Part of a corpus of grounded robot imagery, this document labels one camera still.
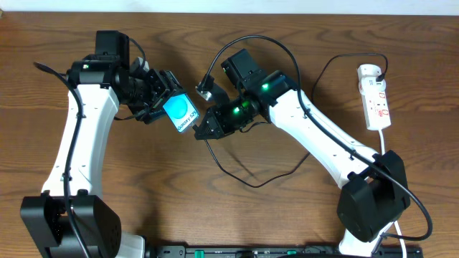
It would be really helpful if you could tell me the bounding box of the cyan screen Galaxy smartphone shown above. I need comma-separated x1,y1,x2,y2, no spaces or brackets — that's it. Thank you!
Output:
163,93,199,133

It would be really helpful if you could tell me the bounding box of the black USB charging cable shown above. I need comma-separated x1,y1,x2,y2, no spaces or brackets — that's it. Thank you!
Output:
191,52,389,188

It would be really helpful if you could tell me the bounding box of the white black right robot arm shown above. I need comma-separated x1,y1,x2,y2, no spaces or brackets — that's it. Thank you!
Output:
194,49,410,257

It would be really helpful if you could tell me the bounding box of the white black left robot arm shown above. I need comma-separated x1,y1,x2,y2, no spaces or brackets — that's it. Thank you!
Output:
20,30,183,257

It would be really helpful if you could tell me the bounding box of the white USB charger plug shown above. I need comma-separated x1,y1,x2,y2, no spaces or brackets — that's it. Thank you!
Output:
359,77,386,95

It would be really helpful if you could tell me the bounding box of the white power strip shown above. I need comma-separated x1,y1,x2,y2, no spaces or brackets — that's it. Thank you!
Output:
357,64,391,131

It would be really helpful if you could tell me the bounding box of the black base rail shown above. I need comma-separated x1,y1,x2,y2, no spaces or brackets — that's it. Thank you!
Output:
153,244,424,258

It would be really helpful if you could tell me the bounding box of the white power strip cord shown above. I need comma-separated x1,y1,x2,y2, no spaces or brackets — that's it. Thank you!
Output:
377,129,408,258

